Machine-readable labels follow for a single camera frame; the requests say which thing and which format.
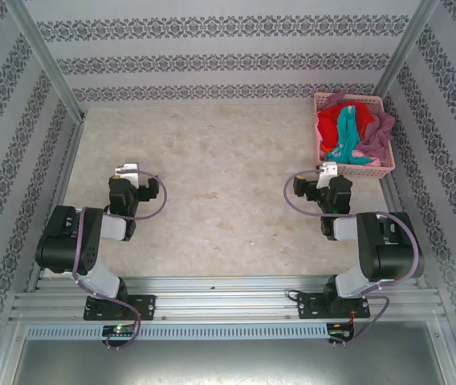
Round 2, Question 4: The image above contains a teal printed t-shirt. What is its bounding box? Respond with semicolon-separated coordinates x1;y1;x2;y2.
324;104;373;165

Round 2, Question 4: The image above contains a pink plastic basket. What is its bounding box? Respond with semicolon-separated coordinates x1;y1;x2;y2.
313;91;397;180

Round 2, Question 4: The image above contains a red t-shirt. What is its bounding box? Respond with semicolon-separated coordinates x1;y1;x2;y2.
316;102;377;156

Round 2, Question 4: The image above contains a mauve t-shirt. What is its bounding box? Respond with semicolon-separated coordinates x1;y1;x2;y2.
329;91;396;166

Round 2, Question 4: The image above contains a grey sheet metal panel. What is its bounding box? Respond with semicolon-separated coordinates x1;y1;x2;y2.
0;320;456;385

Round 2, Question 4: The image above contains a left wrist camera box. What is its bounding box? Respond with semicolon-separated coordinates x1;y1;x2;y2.
116;162;140;188

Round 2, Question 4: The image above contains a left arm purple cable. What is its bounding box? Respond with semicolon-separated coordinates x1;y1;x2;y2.
71;170;169;352

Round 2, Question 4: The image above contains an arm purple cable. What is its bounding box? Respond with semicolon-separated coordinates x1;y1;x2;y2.
285;168;421;346
71;170;169;352

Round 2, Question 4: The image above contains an aluminium table side rail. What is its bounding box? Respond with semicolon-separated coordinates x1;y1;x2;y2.
25;115;87;293
379;172;428;289

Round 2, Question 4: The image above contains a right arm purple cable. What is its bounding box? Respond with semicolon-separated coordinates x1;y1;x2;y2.
285;168;421;346

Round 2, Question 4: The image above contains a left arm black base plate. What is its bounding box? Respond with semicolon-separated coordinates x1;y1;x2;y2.
83;294;157;322

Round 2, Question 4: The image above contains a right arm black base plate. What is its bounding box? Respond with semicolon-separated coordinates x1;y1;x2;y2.
295;291;372;321

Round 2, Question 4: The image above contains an aluminium mounting rail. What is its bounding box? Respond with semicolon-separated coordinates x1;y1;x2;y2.
9;274;448;322

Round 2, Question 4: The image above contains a slotted grey cable duct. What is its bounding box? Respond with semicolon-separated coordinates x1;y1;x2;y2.
25;322;329;340

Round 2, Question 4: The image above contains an aluminium frame post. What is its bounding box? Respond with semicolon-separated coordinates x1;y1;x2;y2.
374;0;440;105
5;0;87;121

